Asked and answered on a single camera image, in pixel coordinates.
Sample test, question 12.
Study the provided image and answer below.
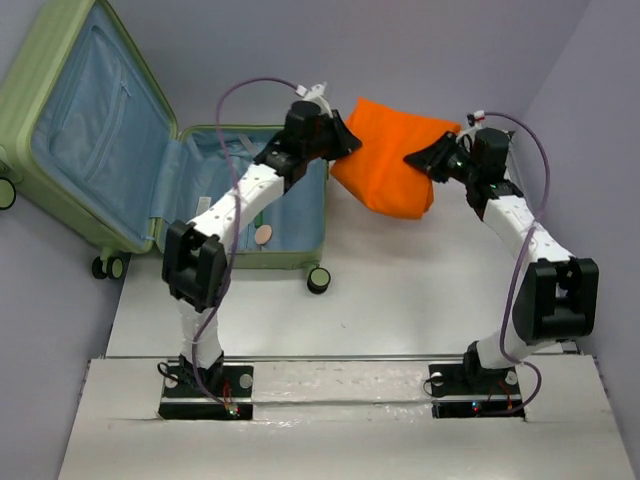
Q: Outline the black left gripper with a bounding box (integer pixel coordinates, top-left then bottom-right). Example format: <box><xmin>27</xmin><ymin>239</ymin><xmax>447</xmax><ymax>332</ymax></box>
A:
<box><xmin>303</xmin><ymin>110</ymin><xmax>362</xmax><ymax>162</ymax></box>

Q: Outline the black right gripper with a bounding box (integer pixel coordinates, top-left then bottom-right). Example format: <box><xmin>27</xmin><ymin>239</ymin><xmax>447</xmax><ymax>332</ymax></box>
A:
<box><xmin>403</xmin><ymin>131</ymin><xmax>480</xmax><ymax>186</ymax></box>

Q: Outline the orange cloth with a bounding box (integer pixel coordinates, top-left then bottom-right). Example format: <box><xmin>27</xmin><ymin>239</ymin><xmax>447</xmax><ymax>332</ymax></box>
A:
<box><xmin>330</xmin><ymin>97</ymin><xmax>461</xmax><ymax>220</ymax></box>

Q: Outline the round pink compact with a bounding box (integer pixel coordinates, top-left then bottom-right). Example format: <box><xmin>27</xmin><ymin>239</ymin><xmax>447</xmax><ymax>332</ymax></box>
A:
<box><xmin>254</xmin><ymin>224</ymin><xmax>273</xmax><ymax>246</ymax></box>

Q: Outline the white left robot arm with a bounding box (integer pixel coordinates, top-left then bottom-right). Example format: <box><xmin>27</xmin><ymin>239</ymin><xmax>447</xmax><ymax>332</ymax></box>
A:
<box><xmin>162</xmin><ymin>94</ymin><xmax>362</xmax><ymax>397</ymax></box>

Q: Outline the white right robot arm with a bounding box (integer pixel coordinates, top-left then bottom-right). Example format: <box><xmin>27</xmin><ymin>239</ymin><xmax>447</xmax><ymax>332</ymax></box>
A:
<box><xmin>404</xmin><ymin>127</ymin><xmax>599</xmax><ymax>392</ymax></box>

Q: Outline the green hard-shell suitcase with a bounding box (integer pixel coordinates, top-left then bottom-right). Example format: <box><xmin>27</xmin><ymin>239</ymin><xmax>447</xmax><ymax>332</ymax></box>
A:
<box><xmin>0</xmin><ymin>0</ymin><xmax>333</xmax><ymax>295</ymax></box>

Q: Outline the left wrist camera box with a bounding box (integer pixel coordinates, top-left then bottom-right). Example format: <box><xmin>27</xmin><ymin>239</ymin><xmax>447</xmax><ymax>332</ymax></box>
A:
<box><xmin>296</xmin><ymin>82</ymin><xmax>333</xmax><ymax>118</ymax></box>

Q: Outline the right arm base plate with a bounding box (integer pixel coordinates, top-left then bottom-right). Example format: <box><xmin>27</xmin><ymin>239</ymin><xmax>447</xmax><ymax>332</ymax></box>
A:
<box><xmin>422</xmin><ymin>363</ymin><xmax>525</xmax><ymax>419</ymax></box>

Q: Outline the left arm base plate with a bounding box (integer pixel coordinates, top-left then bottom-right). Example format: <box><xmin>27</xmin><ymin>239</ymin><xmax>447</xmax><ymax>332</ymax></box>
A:
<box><xmin>156</xmin><ymin>361</ymin><xmax>254</xmax><ymax>421</ymax></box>

